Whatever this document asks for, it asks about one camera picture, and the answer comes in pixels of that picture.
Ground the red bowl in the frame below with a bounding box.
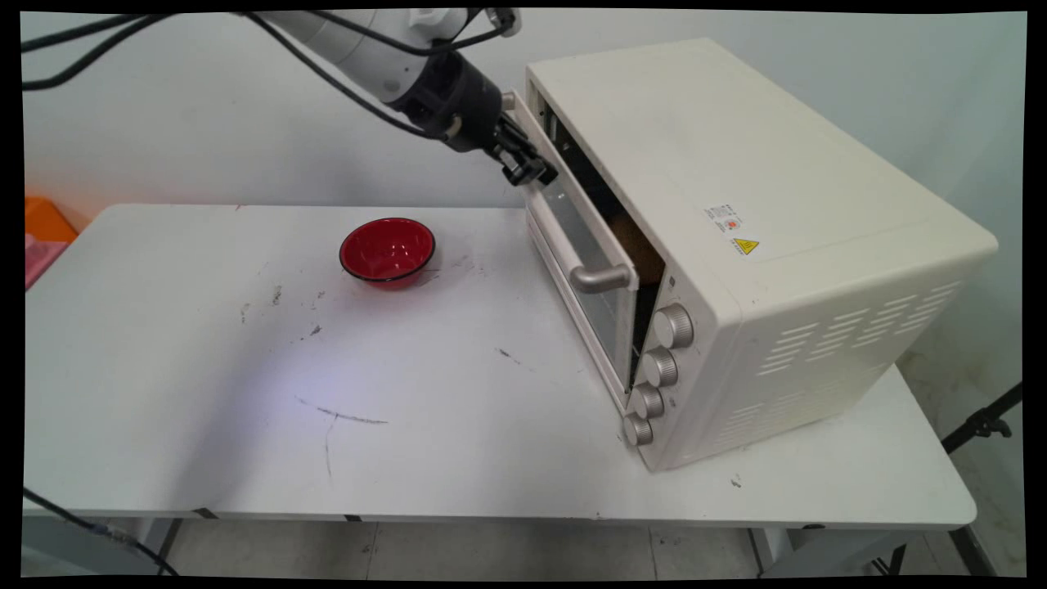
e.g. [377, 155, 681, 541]
[339, 217, 437, 290]

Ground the black floor cable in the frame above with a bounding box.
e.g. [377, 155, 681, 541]
[23, 488, 179, 578]

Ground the black tripod stand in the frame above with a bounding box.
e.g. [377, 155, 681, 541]
[941, 382, 1024, 456]

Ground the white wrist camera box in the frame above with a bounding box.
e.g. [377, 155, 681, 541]
[407, 8, 523, 40]

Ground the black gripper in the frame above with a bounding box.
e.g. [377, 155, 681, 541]
[407, 52, 559, 188]

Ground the cream toaster oven body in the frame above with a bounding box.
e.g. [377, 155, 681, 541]
[523, 37, 1000, 474]

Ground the grey table leg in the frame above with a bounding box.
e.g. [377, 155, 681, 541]
[748, 527, 995, 578]
[23, 515, 182, 578]

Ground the glass oven door with handle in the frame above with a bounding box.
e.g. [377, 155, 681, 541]
[501, 88, 641, 393]

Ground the large silver oven knob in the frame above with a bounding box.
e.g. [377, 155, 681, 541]
[653, 303, 695, 350]

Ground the orange box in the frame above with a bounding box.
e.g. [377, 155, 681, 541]
[25, 196, 79, 245]

